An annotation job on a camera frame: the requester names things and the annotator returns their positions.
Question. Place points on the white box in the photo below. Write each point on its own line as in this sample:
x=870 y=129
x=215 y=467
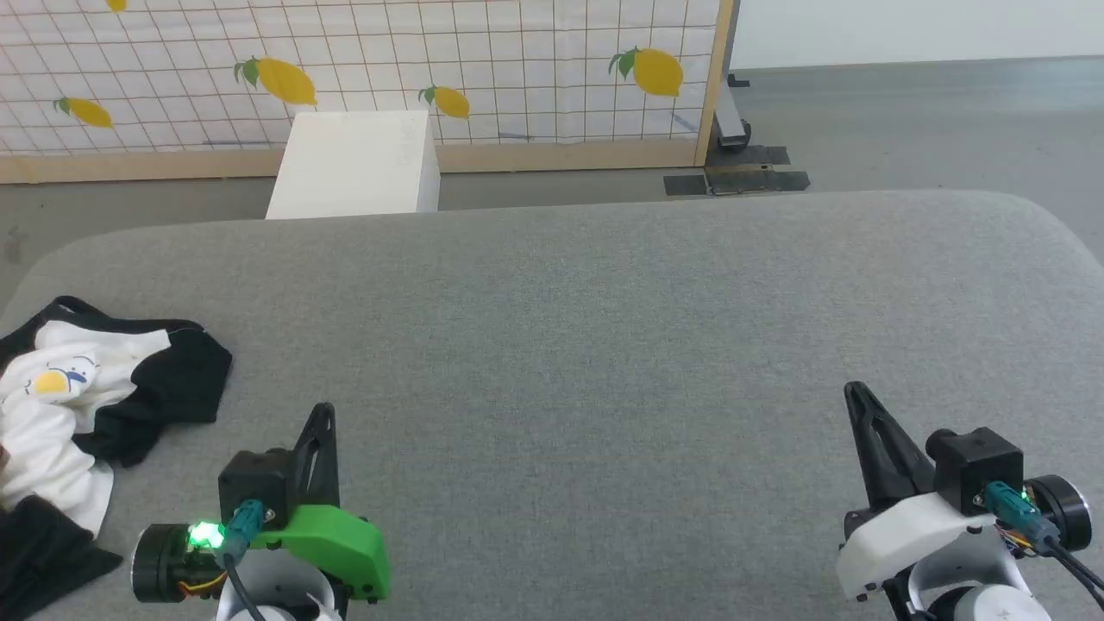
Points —
x=354 y=164

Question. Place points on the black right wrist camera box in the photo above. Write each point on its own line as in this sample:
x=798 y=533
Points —
x=975 y=466

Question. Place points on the white and black shirt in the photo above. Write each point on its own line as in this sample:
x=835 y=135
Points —
x=43 y=431

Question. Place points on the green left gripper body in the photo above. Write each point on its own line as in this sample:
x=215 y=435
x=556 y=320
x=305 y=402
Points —
x=345 y=543

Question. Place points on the grey metal post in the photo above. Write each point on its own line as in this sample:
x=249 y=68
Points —
x=729 y=121

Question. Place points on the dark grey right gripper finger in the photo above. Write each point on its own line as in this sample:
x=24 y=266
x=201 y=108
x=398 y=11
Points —
x=910 y=479
x=873 y=470

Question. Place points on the lemon print partition screen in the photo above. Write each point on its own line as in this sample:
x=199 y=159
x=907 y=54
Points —
x=517 y=52

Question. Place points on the black floor plate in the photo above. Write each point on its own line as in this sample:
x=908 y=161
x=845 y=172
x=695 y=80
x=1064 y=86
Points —
x=750 y=179

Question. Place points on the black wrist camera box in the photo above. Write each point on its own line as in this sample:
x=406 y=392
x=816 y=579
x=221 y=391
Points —
x=254 y=483
x=975 y=466

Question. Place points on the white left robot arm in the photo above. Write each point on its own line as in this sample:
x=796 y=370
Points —
x=285 y=595

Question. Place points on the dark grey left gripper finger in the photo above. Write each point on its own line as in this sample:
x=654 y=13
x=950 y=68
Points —
x=326 y=470
x=304 y=466

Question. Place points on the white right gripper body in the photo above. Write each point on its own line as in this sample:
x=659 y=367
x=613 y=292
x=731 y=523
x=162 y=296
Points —
x=906 y=535

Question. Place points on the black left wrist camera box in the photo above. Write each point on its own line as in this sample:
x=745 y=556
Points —
x=254 y=483

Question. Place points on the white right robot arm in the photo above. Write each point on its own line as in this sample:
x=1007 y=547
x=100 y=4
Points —
x=975 y=586

